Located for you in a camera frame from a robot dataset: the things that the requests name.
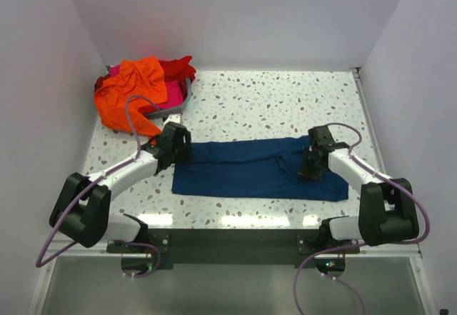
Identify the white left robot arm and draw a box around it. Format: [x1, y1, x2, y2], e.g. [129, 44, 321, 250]
[49, 121, 193, 248]

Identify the red t-shirt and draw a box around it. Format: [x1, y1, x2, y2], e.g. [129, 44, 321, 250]
[94, 56, 197, 116]

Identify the grey laundry basket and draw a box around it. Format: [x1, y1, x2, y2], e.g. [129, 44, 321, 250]
[142, 78, 191, 119]

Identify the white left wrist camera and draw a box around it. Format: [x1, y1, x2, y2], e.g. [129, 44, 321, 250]
[163, 114, 182, 126]

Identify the blue t-shirt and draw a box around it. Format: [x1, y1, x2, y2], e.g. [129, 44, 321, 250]
[171, 136, 349, 202]

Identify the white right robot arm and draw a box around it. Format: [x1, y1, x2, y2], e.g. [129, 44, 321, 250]
[298, 125, 419, 247]

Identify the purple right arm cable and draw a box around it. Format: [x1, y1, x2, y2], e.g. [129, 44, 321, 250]
[292, 122, 431, 315]

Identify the orange t-shirt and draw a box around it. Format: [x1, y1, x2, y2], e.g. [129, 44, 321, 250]
[94, 56, 168, 136]

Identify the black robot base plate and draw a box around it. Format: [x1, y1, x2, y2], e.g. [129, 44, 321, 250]
[106, 229, 359, 272]

